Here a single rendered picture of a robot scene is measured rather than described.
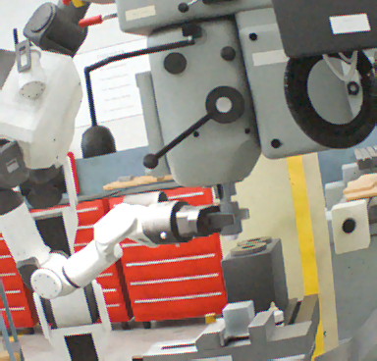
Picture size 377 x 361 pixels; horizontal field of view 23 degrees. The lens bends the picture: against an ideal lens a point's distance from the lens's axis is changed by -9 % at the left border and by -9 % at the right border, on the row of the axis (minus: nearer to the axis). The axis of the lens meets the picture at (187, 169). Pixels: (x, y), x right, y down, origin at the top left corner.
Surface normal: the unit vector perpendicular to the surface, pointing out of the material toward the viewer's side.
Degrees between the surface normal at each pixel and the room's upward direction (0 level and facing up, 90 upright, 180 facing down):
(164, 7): 90
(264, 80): 90
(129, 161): 90
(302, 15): 90
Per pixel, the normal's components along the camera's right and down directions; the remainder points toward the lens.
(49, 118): 0.69, -0.16
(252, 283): -0.21, 0.09
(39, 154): 0.47, 0.72
